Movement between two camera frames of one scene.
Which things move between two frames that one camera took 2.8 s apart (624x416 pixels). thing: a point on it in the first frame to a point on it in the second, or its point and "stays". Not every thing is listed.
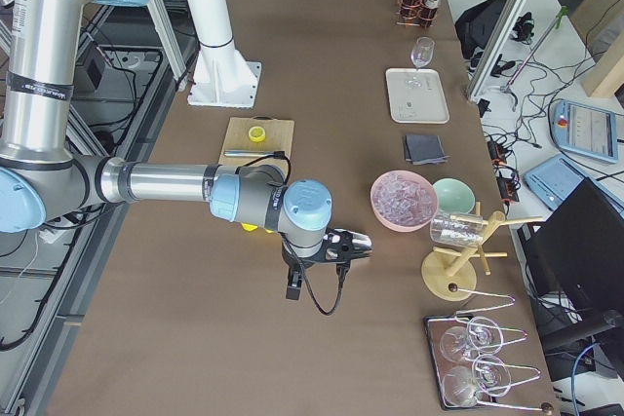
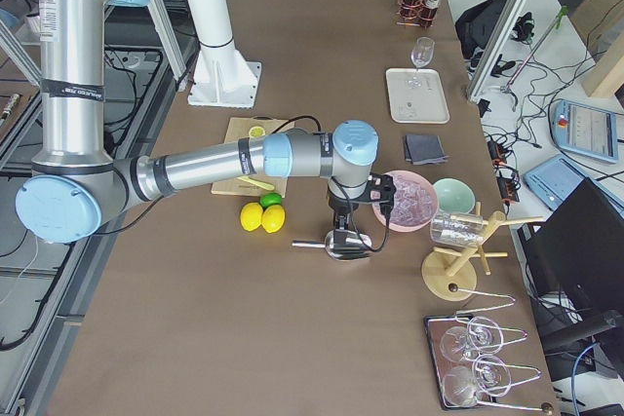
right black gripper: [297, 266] to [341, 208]
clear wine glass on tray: [420, 56] stays
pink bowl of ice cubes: [402, 201] stays
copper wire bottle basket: [413, 10] stays
